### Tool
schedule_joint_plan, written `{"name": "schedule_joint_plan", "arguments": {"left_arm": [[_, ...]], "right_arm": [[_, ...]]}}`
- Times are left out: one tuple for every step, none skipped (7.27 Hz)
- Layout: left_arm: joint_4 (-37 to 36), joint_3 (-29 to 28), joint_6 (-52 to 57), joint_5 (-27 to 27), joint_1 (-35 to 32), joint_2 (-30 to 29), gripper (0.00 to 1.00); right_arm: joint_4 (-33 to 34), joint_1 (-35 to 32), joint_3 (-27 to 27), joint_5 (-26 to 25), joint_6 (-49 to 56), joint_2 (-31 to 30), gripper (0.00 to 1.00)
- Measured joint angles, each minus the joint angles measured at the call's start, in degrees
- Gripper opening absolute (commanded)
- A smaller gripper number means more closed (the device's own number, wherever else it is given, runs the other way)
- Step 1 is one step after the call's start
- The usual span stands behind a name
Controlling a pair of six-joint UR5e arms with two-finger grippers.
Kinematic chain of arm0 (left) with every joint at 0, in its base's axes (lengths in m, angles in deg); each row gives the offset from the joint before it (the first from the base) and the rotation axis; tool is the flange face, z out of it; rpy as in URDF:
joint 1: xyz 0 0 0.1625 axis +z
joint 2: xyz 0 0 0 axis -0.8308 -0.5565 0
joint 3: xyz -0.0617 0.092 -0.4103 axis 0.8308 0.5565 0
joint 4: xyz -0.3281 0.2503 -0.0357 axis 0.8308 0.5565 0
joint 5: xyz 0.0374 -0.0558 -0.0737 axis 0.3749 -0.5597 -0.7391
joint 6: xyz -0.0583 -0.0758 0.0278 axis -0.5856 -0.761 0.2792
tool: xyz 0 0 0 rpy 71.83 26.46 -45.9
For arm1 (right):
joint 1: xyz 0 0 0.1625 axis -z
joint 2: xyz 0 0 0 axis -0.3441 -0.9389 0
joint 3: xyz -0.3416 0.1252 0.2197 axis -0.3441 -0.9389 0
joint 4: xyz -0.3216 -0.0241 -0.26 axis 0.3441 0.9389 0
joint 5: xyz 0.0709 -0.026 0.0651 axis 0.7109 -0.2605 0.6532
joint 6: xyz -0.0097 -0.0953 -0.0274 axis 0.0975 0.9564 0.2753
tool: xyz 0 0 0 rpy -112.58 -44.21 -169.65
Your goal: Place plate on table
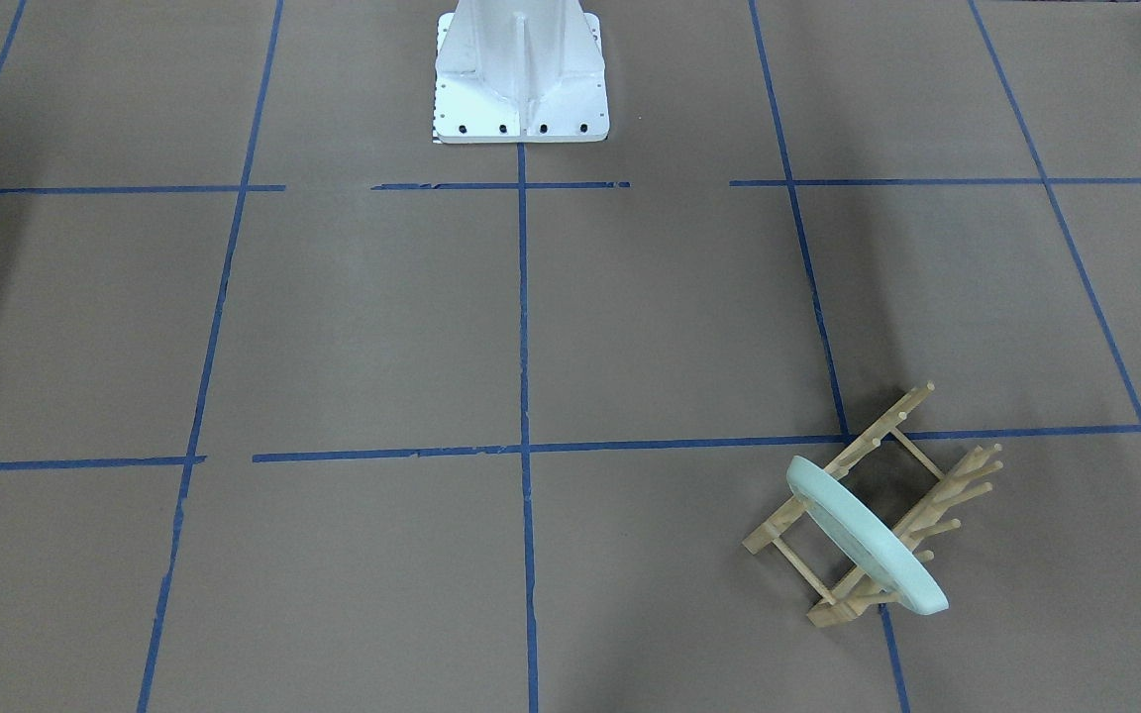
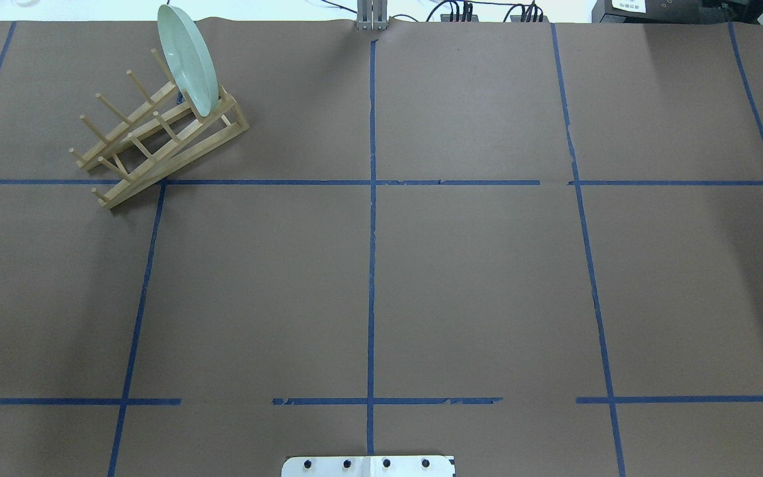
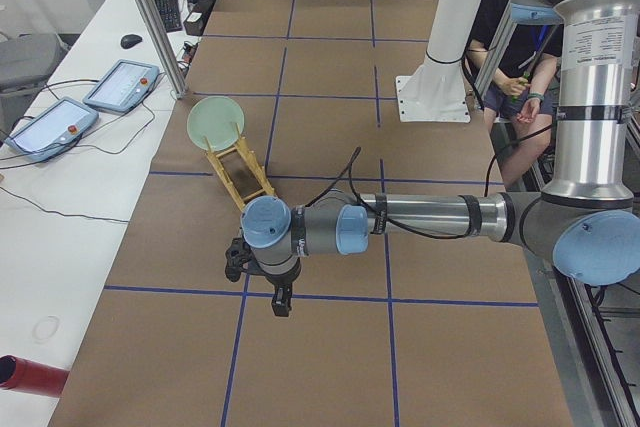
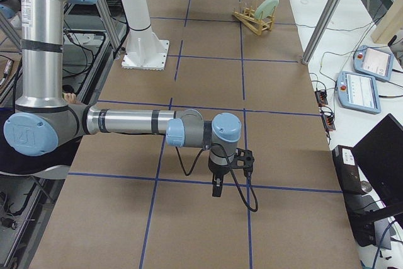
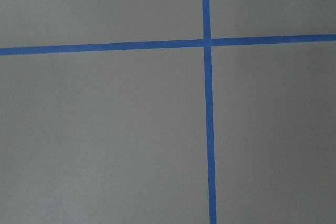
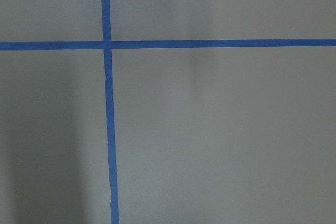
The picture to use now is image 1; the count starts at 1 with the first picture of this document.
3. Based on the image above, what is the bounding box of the light green plate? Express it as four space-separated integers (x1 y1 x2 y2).
786 456 948 615

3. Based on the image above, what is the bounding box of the wooden dish rack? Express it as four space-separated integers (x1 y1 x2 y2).
742 382 1002 627

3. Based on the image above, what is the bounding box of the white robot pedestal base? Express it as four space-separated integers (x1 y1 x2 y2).
432 1 610 145

